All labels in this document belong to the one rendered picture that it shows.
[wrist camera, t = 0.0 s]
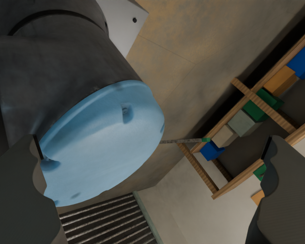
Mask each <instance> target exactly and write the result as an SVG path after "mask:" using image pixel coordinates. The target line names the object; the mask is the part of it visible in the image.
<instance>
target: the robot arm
mask: <svg viewBox="0 0 305 244"><path fill-rule="evenodd" d="M164 120H165V119H164V114H163V112H162V110H161V108H160V106H159V105H158V103H157V102H156V100H155V98H154V97H153V94H152V91H151V89H150V88H149V86H148V85H147V84H145V83H144V82H143V81H142V79H141V78H140V77H139V76H138V74H137V73H136V72H135V70H134V69H133V68H132V66H131V65H130V64H129V63H128V61H127V60H126V59H125V57H124V56H123V55H122V54H121V52H120V51H119V50H118V49H117V48H116V46H115V45H114V44H113V42H112V41H111V40H110V38H109V31H108V25H107V21H106V18H105V15H104V13H103V11H102V9H101V7H100V6H99V4H98V3H97V1H96V0H0V244H68V241H67V238H66V235H65V232H64V229H63V226H62V223H61V220H60V217H59V214H58V211H57V209H56V207H62V206H68V205H73V204H76V203H80V202H83V201H86V200H88V199H91V198H93V197H95V196H97V195H99V194H101V193H102V192H103V191H106V190H109V189H111V188H113V187H114V186H116V185H118V184H119V183H121V182H122V181H123V180H125V179H126V178H128V177H129V176H130V175H131V174H133V173H134V172H135V171H136V170H137V169H138V168H140V167H141V166H142V165H143V163H144V162H145V161H146V160H147V159H148V158H149V157H150V156H151V155H152V153H153V152H154V150H155V149H156V147H157V146H158V144H159V142H160V140H161V138H162V135H163V132H164V128H165V122H164ZM260 159H261V160H263V162H264V164H265V166H266V171H265V173H264V175H263V178H262V180H261V182H260V186H261V188H262V190H263V192H264V195H265V197H263V198H262V199H261V200H260V202H259V205H258V207H257V209H256V211H255V214H254V216H253V218H252V220H251V223H250V225H249V227H248V232H247V236H246V241H245V244H305V157H304V156H302V155H301V154H300V153H299V152H298V151H297V150H295V149H294V148H293V147H292V146H291V145H290V144H288V143H287V142H286V141H285V140H284V139H283V138H282V137H280V136H277V135H267V137H266V139H265V142H264V146H263V150H262V154H261V158H260Z"/></svg>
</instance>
